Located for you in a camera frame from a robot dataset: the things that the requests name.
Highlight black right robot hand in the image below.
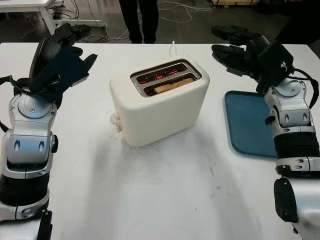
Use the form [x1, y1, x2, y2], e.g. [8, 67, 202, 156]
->
[210, 24, 273, 87]

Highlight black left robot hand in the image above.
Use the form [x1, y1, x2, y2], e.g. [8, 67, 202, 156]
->
[28, 23, 99, 79]

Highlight toast slice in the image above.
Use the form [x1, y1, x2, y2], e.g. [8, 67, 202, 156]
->
[153, 77, 196, 95]

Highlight person beige coat black trousers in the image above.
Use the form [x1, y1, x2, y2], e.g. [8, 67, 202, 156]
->
[118, 0, 159, 45]

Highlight cream white toaster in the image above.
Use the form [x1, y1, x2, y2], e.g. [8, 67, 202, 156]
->
[109, 58, 210, 147]

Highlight white desk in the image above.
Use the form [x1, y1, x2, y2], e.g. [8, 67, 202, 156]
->
[0, 0, 106, 30]

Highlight wooden pallet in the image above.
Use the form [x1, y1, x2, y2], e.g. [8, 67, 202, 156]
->
[215, 0, 254, 7]

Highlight blue plastic tray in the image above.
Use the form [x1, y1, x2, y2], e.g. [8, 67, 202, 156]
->
[223, 90, 279, 158]

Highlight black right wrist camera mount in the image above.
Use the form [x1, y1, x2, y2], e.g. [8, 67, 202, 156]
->
[256, 40, 295, 94]

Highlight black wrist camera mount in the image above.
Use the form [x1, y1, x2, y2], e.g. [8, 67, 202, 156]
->
[256, 40, 295, 94]
[26, 48, 90, 101]

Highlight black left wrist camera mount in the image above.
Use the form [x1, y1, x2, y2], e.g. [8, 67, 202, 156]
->
[26, 48, 90, 101]

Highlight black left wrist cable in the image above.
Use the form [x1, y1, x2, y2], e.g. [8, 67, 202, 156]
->
[0, 75, 34, 96]

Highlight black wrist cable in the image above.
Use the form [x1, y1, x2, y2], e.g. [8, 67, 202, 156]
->
[286, 67, 320, 109]
[0, 75, 34, 96]

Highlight tangled floor cables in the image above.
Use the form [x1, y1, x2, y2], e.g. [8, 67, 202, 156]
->
[19, 9, 129, 44]

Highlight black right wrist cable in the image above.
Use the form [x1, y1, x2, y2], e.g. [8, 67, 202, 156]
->
[286, 67, 320, 109]

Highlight white floor cable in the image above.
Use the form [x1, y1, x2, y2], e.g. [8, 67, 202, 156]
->
[155, 0, 217, 25]

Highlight white toaster power cord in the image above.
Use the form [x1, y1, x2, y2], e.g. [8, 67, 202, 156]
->
[169, 40, 179, 60]

